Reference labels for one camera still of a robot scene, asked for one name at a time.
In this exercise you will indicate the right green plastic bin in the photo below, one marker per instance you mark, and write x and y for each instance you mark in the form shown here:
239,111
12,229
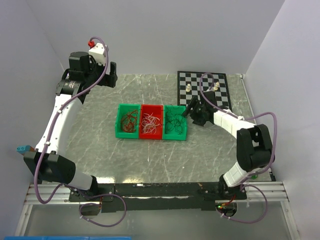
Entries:
174,124

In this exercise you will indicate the green plastic bin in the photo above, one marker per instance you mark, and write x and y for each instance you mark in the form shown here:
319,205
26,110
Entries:
127,121
174,124

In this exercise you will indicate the cream chess piece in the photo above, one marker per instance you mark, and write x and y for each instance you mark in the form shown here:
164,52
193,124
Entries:
188,88
216,86

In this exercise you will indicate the right cream chess piece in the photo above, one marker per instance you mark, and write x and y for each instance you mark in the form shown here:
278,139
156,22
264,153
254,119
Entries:
216,86

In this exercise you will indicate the blue and orange toy block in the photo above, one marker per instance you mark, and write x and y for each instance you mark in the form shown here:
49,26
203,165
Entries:
22,149

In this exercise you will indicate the red plastic bin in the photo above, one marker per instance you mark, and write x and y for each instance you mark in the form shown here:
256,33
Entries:
151,122

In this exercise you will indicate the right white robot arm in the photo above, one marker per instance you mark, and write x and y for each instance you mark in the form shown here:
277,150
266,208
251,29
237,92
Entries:
254,148

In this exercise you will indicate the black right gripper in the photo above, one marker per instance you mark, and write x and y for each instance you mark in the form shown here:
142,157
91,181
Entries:
194,103

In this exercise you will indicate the left green plastic bin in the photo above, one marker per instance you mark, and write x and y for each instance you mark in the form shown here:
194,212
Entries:
127,121

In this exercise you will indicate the left cream chess piece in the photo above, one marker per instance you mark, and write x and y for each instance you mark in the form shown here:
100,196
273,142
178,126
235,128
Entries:
188,88

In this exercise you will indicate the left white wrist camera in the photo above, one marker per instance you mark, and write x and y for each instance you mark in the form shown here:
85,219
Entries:
99,52

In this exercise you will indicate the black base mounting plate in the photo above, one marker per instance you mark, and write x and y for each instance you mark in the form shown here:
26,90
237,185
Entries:
160,196

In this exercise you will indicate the aluminium frame rail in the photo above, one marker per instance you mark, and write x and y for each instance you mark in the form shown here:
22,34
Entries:
264,215

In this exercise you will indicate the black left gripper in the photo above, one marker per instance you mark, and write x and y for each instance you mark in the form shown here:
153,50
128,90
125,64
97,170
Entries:
109,80

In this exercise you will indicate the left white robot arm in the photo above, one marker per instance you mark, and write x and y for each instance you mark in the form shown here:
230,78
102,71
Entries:
47,162

